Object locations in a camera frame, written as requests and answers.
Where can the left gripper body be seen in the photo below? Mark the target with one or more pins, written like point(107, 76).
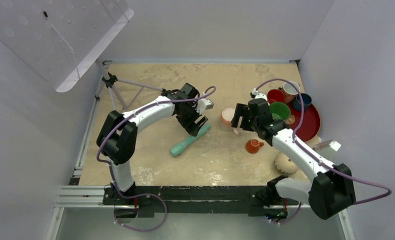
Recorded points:
point(189, 115)

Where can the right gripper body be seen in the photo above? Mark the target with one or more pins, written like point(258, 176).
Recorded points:
point(248, 123)

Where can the pink white mug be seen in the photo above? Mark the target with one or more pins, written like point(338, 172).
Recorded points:
point(225, 120)

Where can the teal pen tube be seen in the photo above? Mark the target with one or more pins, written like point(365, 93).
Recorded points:
point(180, 147)

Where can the large white cat mug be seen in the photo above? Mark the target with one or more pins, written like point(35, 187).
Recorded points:
point(280, 109)

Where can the red glossy mug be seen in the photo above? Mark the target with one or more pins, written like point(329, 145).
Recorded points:
point(275, 95)

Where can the small orange cup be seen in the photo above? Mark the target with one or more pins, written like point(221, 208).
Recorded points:
point(252, 146)

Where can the pink brown mug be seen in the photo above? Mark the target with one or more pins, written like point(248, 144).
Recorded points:
point(290, 91)

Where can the blue mug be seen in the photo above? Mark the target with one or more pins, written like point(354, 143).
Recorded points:
point(304, 100)

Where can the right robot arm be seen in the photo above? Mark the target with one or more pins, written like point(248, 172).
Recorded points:
point(330, 188)

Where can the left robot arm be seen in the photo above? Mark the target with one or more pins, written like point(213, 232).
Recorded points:
point(118, 136)

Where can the cream teapot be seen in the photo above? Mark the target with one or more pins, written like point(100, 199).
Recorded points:
point(284, 165)

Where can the red round tray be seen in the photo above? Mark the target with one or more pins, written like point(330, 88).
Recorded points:
point(311, 122)

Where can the tripod stand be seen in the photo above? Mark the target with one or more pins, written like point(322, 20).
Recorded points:
point(109, 82)

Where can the clear acrylic panel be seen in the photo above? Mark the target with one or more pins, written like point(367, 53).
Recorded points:
point(61, 39)

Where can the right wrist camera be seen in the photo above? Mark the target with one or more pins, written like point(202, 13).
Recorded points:
point(258, 95)

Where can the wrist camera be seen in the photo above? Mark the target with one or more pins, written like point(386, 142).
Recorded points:
point(258, 95)
point(204, 104)

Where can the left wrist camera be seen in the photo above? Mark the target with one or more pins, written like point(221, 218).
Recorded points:
point(204, 104)

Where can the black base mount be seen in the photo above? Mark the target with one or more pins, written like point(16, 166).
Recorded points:
point(253, 201)

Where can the white box on wall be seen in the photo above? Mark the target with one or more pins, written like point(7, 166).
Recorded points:
point(327, 147)

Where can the aluminium frame rail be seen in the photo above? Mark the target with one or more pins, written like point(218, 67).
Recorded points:
point(216, 159)

